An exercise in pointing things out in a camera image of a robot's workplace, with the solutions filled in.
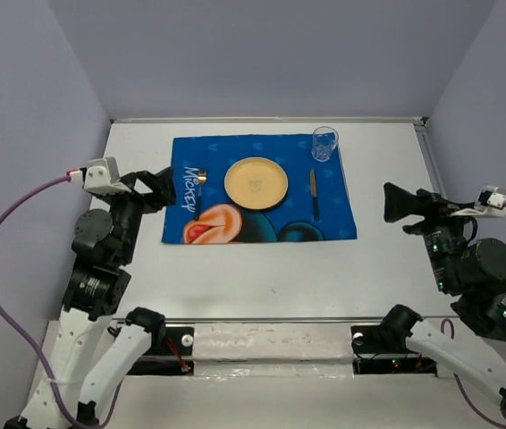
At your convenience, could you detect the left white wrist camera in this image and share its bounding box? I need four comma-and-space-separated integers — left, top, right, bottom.
66, 157, 132, 196

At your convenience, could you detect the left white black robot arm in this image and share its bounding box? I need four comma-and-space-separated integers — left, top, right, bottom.
4, 158, 176, 428

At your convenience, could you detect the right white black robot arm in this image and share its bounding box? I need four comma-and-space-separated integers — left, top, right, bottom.
377, 182, 506, 427

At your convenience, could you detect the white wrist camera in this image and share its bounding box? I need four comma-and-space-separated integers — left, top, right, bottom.
66, 157, 132, 196
451, 185, 506, 218

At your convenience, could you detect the gold fork green handle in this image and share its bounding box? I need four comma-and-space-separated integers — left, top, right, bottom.
193, 170, 207, 221

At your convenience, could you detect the yellow round plate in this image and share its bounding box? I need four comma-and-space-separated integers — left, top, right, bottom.
223, 157, 289, 210

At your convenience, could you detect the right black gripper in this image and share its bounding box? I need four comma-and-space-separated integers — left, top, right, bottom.
380, 180, 473, 290

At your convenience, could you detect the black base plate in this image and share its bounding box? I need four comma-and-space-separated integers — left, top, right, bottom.
128, 325, 195, 376
350, 324, 438, 375

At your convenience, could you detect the clear plastic cup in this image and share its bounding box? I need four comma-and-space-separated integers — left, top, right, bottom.
311, 126, 339, 163

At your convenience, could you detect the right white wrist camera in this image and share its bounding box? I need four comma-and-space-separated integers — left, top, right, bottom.
451, 185, 506, 218

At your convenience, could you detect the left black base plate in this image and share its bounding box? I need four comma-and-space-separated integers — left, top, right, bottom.
128, 325, 195, 376

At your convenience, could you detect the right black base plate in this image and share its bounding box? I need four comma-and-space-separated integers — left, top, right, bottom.
350, 324, 438, 375

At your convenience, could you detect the blue Mickey placemat cloth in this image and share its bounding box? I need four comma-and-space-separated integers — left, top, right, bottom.
162, 134, 358, 244

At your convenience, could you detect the gold knife green handle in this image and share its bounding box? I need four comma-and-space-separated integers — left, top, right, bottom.
309, 169, 320, 221

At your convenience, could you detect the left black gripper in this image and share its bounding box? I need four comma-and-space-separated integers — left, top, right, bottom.
101, 165, 178, 262

